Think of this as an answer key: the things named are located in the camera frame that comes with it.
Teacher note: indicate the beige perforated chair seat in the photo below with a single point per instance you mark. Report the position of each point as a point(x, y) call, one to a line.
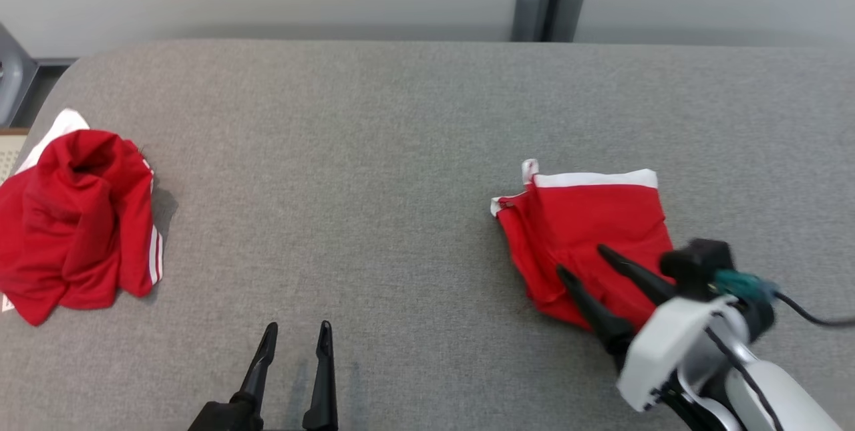
point(8, 154)

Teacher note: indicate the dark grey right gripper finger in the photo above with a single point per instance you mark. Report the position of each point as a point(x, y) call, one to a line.
point(641, 274)
point(598, 314)

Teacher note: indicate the grey cylindrical bumper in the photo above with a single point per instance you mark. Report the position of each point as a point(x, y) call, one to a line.
point(573, 13)
point(526, 13)

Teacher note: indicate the red garment with white band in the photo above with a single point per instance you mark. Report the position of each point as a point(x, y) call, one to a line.
point(588, 224)

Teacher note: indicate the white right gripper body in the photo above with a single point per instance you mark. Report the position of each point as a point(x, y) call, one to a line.
point(668, 351)

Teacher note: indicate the teal right camera connector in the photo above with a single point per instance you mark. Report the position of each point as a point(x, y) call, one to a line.
point(745, 284)

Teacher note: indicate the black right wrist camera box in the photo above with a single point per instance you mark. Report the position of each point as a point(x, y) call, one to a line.
point(698, 260)

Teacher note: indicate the grey tubular chair frame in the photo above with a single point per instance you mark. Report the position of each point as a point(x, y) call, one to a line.
point(12, 77)

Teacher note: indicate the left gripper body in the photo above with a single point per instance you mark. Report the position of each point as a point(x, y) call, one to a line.
point(224, 419)

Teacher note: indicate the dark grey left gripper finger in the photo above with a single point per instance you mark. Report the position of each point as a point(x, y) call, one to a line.
point(260, 367)
point(324, 384)

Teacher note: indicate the red white striped jersey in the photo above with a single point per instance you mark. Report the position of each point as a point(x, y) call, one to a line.
point(73, 217)

